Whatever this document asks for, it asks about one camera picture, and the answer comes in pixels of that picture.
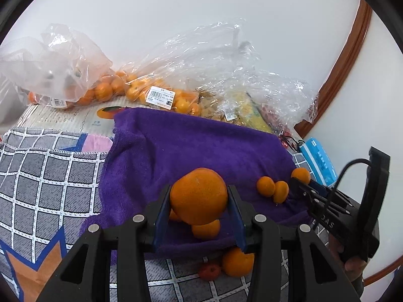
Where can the purple towel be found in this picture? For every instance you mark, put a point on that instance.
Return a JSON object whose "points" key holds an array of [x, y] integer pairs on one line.
{"points": [[195, 141]]}

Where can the large orange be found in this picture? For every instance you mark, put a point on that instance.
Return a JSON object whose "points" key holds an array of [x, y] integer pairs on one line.
{"points": [[198, 195], [173, 216]]}

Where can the person's right hand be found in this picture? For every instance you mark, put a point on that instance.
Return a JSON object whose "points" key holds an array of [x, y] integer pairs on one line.
{"points": [[355, 269]]}

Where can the small mandarin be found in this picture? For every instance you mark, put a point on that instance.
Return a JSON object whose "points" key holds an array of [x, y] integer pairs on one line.
{"points": [[300, 174], [281, 192], [206, 230], [265, 186]]}

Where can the brown wooden trim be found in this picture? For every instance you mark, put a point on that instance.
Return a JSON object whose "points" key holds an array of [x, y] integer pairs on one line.
{"points": [[384, 272], [343, 72]]}

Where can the small red black object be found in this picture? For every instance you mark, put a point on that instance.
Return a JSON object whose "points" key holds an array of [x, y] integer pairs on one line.
{"points": [[288, 140]]}

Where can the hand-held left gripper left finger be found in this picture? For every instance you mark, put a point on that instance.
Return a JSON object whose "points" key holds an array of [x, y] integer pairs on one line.
{"points": [[162, 217]]}

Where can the clear plastic bag of mandarins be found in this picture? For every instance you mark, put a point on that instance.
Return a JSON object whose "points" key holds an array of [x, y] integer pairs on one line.
{"points": [[69, 69]]}

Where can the plastic bag of red fruit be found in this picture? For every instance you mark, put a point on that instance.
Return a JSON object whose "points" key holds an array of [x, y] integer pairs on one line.
{"points": [[274, 119]]}

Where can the blue tissue packet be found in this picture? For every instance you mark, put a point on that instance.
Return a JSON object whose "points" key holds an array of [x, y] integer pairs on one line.
{"points": [[319, 160]]}

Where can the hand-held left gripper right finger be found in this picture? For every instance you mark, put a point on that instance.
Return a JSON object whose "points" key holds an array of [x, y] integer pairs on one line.
{"points": [[236, 217]]}

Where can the plastic bag of tan fruits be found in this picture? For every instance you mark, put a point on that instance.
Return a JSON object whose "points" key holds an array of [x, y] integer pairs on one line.
{"points": [[214, 107]]}

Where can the medium orange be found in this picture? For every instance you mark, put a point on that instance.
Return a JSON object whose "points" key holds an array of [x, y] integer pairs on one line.
{"points": [[236, 262]]}

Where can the labelled plastic bag of mandarins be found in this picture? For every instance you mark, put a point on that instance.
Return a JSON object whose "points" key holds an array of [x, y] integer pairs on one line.
{"points": [[176, 78]]}

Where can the small red fruit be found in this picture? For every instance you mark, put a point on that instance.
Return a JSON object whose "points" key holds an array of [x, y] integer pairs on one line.
{"points": [[209, 271]]}

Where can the white plastic bag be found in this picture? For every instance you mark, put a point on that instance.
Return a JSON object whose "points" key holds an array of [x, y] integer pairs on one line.
{"points": [[8, 107]]}

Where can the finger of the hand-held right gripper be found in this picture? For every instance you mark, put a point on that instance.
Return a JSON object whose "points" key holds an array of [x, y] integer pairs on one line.
{"points": [[307, 196], [327, 193]]}

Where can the plastic bag of yellow fruit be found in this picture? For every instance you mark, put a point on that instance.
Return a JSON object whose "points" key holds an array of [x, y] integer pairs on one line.
{"points": [[252, 113]]}

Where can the cardboard box with mango print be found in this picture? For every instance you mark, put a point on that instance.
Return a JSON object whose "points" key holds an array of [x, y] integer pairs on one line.
{"points": [[69, 118]]}

